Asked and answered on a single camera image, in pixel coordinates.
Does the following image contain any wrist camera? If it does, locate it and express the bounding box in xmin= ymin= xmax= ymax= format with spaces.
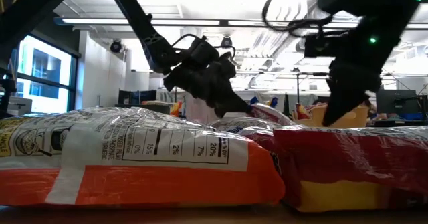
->
xmin=185 ymin=36 xmax=221 ymax=68
xmin=303 ymin=33 xmax=339 ymax=58

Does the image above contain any ceiling light strip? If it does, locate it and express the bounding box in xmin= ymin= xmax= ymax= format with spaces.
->
xmin=227 ymin=19 xmax=428 ymax=30
xmin=54 ymin=16 xmax=221 ymax=27

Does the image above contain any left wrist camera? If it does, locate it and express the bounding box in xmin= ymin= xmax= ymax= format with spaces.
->
xmin=185 ymin=36 xmax=221 ymax=68

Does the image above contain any black metal rack frame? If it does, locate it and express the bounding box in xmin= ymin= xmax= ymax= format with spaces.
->
xmin=290 ymin=72 xmax=332 ymax=98

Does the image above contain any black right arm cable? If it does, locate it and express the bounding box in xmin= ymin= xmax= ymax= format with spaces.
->
xmin=261 ymin=0 xmax=334 ymax=38

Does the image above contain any teal plastic bin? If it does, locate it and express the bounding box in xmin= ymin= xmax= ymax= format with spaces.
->
xmin=115 ymin=103 xmax=171 ymax=115

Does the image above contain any black computer monitor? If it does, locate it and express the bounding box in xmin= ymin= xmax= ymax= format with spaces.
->
xmin=374 ymin=88 xmax=419 ymax=115
xmin=117 ymin=89 xmax=158 ymax=106

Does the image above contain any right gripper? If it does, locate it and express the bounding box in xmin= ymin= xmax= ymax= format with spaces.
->
xmin=322 ymin=55 xmax=382 ymax=127

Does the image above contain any large window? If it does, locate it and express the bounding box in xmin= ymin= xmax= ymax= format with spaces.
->
xmin=3 ymin=33 xmax=80 ymax=115

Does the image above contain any small white cabinet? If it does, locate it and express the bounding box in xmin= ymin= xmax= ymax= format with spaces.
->
xmin=7 ymin=96 xmax=33 ymax=115

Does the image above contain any yellow-orange plastic bin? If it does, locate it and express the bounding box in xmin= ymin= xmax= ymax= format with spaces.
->
xmin=293 ymin=104 xmax=369 ymax=128

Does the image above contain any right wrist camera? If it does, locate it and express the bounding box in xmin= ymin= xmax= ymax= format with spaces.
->
xmin=303 ymin=33 xmax=339 ymax=58

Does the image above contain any dark red Maruchan ramen pack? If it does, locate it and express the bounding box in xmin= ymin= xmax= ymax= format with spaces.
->
xmin=249 ymin=102 xmax=296 ymax=127
xmin=242 ymin=125 xmax=428 ymax=213
xmin=294 ymin=103 xmax=312 ymax=120

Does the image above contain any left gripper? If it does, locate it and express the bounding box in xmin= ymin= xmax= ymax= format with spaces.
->
xmin=163 ymin=55 xmax=253 ymax=119

